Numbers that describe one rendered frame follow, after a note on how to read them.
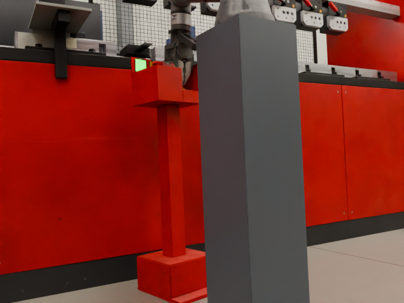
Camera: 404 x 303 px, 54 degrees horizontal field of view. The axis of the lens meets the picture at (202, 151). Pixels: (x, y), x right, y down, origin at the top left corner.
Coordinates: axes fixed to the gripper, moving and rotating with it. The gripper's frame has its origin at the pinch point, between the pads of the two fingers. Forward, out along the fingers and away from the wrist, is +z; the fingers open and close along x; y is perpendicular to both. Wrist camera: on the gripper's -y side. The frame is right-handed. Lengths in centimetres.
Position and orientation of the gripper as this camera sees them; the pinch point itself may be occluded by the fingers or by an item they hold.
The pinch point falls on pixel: (183, 82)
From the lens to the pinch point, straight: 147.7
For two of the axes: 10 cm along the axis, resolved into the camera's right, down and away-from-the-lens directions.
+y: -6.7, -0.4, 7.4
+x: -7.5, 0.2, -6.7
